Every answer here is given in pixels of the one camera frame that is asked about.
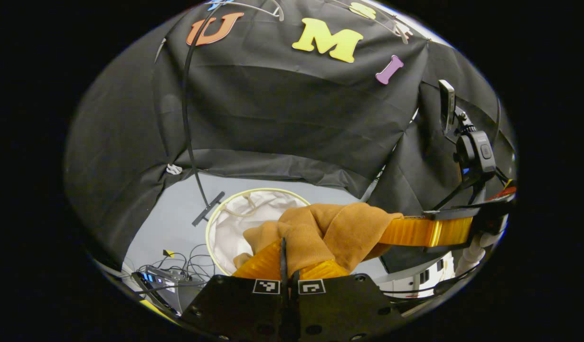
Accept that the white laundry hamper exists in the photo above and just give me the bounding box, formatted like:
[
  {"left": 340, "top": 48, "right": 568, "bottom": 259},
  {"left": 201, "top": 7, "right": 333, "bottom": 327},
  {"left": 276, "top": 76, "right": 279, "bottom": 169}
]
[{"left": 205, "top": 187, "right": 312, "bottom": 277}]

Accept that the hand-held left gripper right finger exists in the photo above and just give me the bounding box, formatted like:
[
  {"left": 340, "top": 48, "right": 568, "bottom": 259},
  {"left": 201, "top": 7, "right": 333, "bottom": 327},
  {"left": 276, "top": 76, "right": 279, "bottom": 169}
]
[{"left": 292, "top": 260, "right": 406, "bottom": 341}]

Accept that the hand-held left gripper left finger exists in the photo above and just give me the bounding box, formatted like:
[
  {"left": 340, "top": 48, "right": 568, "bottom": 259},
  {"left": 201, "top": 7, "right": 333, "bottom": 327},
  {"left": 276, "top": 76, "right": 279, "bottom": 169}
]
[{"left": 180, "top": 237, "right": 292, "bottom": 342}]

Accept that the white device box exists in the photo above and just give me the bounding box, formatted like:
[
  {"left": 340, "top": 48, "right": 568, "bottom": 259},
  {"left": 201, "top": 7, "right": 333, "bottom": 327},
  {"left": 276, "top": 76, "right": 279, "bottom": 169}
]
[{"left": 377, "top": 253, "right": 457, "bottom": 299}]

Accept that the brown jacket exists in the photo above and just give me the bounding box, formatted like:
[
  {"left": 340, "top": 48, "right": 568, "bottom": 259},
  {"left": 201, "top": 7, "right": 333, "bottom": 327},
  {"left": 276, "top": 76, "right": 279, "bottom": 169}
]
[{"left": 233, "top": 203, "right": 405, "bottom": 279}]

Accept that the white clothes hanger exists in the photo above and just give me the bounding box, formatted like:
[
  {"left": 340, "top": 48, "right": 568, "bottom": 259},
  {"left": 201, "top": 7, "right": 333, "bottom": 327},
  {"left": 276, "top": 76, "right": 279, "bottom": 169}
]
[
  {"left": 211, "top": 0, "right": 286, "bottom": 22},
  {"left": 329, "top": 0, "right": 414, "bottom": 45}
]

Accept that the black clothes rack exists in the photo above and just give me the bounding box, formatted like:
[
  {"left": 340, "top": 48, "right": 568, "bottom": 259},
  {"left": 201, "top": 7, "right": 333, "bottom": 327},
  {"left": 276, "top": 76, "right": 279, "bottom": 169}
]
[{"left": 181, "top": 2, "right": 226, "bottom": 227}]

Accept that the black cable bundle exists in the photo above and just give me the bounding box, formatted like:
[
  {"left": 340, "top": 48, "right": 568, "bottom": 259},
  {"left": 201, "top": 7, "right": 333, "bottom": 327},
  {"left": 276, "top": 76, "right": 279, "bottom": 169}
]
[{"left": 121, "top": 244, "right": 217, "bottom": 286}]

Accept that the black backdrop cloth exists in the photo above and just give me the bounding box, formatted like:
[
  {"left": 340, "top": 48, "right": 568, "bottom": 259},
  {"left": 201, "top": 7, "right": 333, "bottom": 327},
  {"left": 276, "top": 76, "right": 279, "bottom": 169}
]
[{"left": 64, "top": 0, "right": 517, "bottom": 274}]

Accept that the grey hub with blue lights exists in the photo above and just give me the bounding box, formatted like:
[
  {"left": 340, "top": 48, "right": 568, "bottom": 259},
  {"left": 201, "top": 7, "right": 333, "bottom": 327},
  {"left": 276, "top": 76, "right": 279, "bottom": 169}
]
[{"left": 131, "top": 265, "right": 206, "bottom": 313}]

